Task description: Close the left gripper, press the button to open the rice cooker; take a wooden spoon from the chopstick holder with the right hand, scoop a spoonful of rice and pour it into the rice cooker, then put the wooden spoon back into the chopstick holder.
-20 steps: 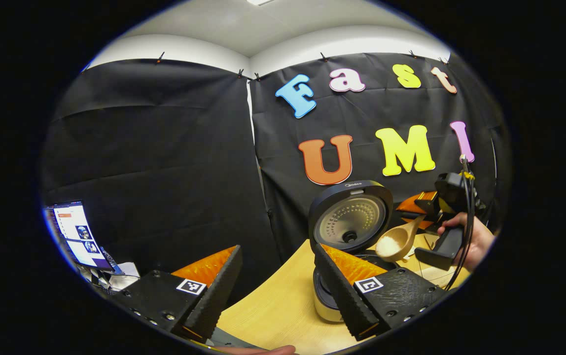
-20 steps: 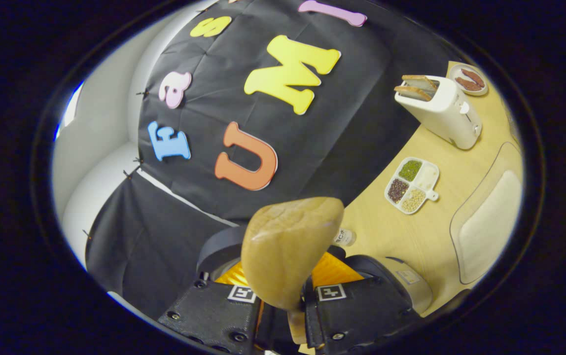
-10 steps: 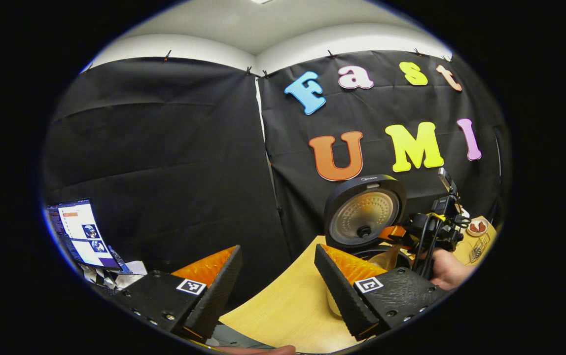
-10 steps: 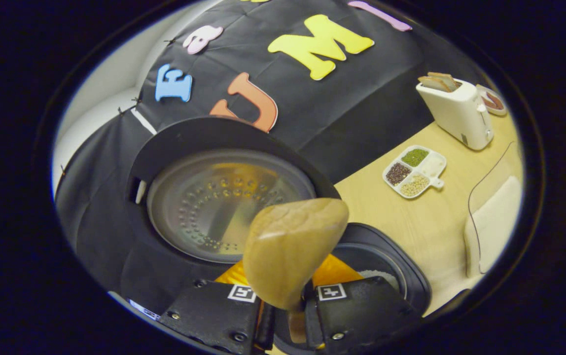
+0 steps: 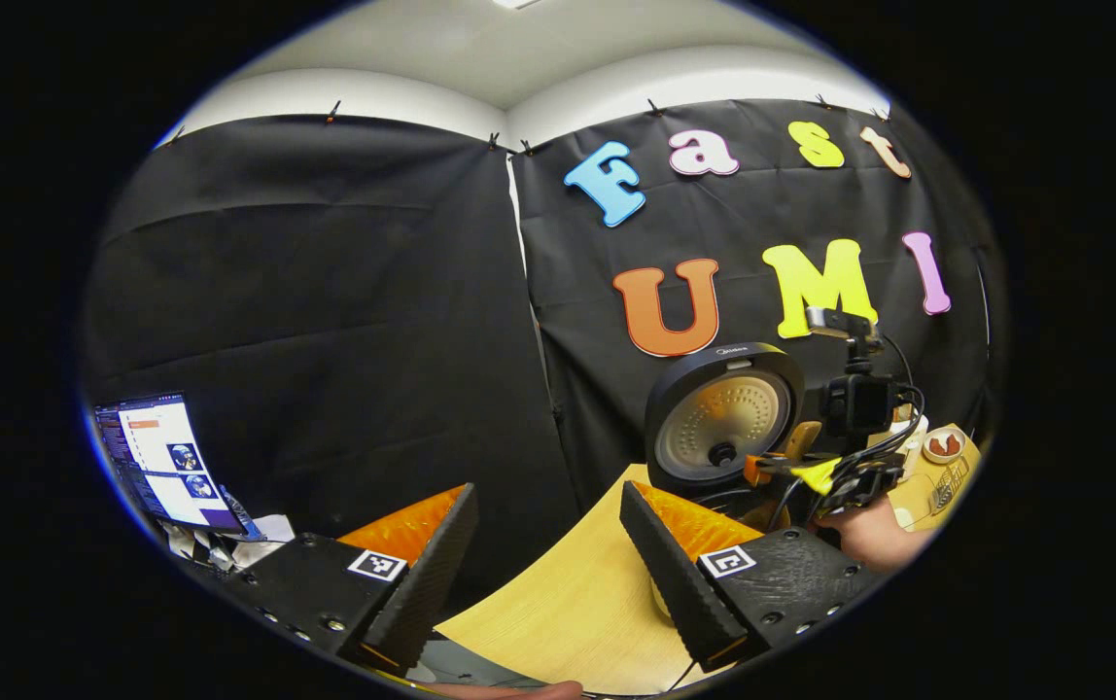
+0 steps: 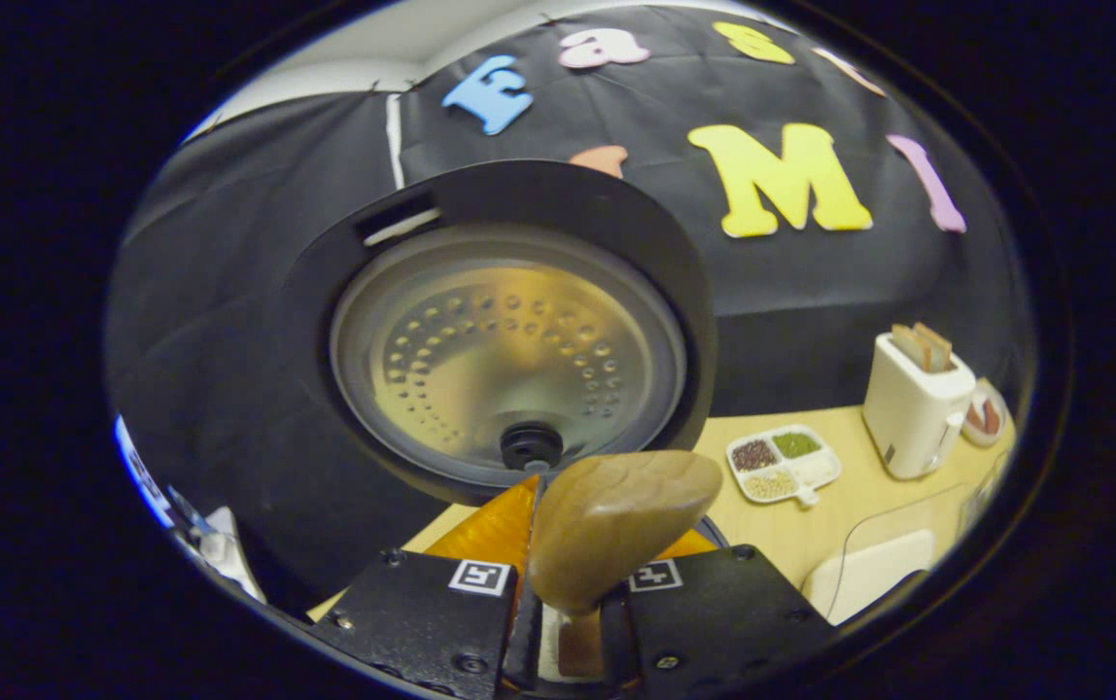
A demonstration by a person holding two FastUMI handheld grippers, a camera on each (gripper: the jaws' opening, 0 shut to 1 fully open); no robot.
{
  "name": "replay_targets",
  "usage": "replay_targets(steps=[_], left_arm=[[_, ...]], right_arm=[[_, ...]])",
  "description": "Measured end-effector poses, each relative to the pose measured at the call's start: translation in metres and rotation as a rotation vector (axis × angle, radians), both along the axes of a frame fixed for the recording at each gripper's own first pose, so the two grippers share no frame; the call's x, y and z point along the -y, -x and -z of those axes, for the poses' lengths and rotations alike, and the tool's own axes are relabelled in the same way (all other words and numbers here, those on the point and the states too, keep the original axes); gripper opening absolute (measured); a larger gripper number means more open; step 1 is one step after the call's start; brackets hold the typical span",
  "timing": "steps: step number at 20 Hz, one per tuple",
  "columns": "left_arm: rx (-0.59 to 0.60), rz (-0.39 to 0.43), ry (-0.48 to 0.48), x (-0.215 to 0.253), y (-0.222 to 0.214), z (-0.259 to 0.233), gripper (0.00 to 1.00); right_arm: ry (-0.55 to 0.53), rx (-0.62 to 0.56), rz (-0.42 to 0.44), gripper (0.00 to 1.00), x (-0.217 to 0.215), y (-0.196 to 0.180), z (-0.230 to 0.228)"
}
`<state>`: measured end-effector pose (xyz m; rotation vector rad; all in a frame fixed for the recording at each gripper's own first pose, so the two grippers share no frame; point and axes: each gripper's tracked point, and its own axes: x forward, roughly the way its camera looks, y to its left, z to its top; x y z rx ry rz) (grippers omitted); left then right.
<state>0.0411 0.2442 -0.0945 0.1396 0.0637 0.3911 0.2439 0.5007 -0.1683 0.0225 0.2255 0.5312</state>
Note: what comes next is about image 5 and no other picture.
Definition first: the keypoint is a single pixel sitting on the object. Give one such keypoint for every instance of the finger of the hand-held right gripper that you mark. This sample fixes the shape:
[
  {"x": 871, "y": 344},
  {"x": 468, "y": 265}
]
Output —
[{"x": 816, "y": 476}]

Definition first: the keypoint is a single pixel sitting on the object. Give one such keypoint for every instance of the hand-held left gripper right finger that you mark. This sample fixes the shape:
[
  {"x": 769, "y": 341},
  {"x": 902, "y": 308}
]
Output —
[{"x": 680, "y": 583}]

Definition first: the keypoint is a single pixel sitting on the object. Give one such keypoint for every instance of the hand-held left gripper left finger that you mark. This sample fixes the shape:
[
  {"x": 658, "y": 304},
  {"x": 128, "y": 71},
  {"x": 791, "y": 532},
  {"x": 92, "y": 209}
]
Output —
[{"x": 422, "y": 583}]

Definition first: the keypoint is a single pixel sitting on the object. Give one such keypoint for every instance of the dark grey rice cooker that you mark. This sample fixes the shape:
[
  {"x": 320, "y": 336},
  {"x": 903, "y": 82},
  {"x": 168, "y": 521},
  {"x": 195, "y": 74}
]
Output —
[{"x": 704, "y": 428}]

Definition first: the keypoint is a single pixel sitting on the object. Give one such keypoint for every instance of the open laptop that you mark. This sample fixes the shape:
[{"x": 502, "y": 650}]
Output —
[{"x": 169, "y": 457}]

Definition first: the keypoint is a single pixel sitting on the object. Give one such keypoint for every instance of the white round plate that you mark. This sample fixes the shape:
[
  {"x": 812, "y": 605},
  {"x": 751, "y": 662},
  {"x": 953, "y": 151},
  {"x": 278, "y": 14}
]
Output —
[{"x": 944, "y": 445}]

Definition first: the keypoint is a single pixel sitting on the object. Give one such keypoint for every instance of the crumpled white papers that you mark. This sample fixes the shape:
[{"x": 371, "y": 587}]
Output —
[{"x": 257, "y": 544}]

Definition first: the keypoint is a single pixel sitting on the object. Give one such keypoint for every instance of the black backdrop cloth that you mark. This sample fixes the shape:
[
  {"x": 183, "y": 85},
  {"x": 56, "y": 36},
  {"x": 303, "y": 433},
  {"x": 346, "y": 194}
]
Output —
[{"x": 325, "y": 292}]

